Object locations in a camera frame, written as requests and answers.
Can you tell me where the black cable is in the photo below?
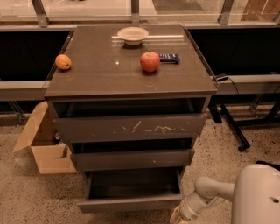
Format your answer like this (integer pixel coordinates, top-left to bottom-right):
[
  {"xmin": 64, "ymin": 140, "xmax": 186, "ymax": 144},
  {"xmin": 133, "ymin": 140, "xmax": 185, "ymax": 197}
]
[{"xmin": 212, "ymin": 73, "xmax": 241, "ymax": 95}]

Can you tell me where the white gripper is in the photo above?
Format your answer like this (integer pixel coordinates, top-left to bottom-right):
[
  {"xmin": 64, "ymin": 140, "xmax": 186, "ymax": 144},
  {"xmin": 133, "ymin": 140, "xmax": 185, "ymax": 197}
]
[{"xmin": 170, "ymin": 191, "xmax": 218, "ymax": 224}]

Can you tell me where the orange fruit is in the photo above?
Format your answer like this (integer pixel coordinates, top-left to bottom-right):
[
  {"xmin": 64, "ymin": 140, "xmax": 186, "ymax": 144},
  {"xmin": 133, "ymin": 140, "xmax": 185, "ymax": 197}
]
[{"xmin": 55, "ymin": 54, "xmax": 72, "ymax": 70}]

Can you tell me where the black wheeled stand frame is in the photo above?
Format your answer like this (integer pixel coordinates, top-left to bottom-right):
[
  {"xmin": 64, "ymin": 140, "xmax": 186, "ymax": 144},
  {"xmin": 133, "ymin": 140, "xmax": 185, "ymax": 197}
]
[{"xmin": 208, "ymin": 93, "xmax": 280, "ymax": 152}]

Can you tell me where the grey drawer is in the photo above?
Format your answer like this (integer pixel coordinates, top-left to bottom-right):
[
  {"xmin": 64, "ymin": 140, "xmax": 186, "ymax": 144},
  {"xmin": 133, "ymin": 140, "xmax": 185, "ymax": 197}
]
[
  {"xmin": 52, "ymin": 101, "xmax": 206, "ymax": 143},
  {"xmin": 78, "ymin": 167, "xmax": 184, "ymax": 213},
  {"xmin": 70, "ymin": 138, "xmax": 194, "ymax": 172}
]

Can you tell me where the black and white sneaker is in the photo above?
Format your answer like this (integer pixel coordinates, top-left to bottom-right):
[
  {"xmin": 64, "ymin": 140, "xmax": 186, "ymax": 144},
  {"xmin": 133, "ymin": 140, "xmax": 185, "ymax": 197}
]
[{"xmin": 255, "ymin": 160, "xmax": 280, "ymax": 169}]

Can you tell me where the metal window railing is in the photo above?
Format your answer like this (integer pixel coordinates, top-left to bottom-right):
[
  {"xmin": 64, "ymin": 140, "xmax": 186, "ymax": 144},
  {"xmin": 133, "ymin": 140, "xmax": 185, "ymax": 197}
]
[{"xmin": 0, "ymin": 0, "xmax": 280, "ymax": 28}]

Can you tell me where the white paper bowl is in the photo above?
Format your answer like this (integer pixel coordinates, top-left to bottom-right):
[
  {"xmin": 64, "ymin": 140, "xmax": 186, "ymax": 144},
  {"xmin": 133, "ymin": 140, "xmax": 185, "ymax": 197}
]
[{"xmin": 117, "ymin": 27, "xmax": 149, "ymax": 46}]

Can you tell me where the grey bottom drawer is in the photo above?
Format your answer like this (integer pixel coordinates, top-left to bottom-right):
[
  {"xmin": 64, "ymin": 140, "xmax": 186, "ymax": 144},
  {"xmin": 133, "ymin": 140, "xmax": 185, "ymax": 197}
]
[{"xmin": 78, "ymin": 167, "xmax": 184, "ymax": 213}]

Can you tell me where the red apple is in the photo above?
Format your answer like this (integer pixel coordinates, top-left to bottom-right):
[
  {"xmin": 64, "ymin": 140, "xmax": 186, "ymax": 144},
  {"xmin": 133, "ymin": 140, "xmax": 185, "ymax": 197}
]
[{"xmin": 140, "ymin": 52, "xmax": 160, "ymax": 73}]

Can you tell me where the blue snack bar wrapper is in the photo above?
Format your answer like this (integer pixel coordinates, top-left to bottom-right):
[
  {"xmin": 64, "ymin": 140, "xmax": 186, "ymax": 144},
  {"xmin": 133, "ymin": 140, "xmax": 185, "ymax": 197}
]
[{"xmin": 159, "ymin": 53, "xmax": 180, "ymax": 64}]

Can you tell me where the dark grey drawer cabinet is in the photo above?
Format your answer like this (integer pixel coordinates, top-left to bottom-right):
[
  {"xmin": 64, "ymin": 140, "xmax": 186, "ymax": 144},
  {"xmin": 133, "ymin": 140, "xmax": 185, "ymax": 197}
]
[{"xmin": 44, "ymin": 24, "xmax": 218, "ymax": 179}]

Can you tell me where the grey middle drawer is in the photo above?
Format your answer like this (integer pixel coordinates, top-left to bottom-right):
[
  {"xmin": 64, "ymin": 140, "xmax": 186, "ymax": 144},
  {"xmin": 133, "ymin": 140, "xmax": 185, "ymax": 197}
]
[{"xmin": 70, "ymin": 138, "xmax": 194, "ymax": 172}]

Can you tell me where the open cardboard box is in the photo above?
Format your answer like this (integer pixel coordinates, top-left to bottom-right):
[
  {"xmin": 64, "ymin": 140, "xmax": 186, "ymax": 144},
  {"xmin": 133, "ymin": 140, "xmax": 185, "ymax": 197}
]
[{"xmin": 13, "ymin": 101, "xmax": 77, "ymax": 174}]

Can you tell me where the grey top drawer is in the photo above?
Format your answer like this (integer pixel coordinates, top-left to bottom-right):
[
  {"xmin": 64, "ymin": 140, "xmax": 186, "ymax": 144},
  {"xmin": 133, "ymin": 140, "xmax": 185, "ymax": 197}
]
[{"xmin": 52, "ymin": 101, "xmax": 206, "ymax": 143}]

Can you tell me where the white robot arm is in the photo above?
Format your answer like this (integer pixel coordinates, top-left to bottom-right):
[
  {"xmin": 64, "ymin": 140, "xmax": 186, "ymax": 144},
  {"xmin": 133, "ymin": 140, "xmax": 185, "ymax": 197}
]
[{"xmin": 170, "ymin": 164, "xmax": 280, "ymax": 224}]

